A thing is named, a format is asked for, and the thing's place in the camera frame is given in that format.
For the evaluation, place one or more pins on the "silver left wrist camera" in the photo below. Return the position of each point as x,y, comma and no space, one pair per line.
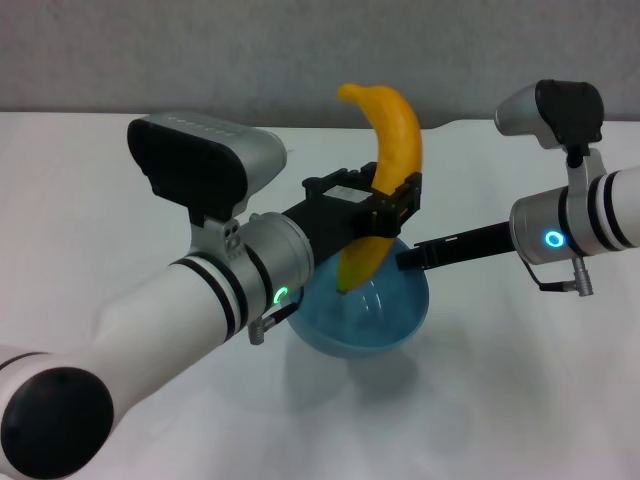
200,160

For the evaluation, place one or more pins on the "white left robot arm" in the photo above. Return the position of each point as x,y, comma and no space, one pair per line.
150,325

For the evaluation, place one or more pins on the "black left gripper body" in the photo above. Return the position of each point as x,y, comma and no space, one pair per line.
330,220

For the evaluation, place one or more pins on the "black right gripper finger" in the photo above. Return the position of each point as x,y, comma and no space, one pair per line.
412,260

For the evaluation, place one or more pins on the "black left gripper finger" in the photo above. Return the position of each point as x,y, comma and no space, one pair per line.
325,181
402,205

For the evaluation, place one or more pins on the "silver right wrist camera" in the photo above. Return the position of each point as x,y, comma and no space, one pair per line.
550,115

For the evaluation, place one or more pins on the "blue plastic bowl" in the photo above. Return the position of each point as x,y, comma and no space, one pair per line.
360,325

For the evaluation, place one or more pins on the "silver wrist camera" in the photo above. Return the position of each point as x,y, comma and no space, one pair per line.
550,115
200,160

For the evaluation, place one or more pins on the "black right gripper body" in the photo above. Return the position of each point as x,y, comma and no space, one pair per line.
470,245

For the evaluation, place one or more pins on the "yellow banana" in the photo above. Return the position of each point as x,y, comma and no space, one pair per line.
400,140

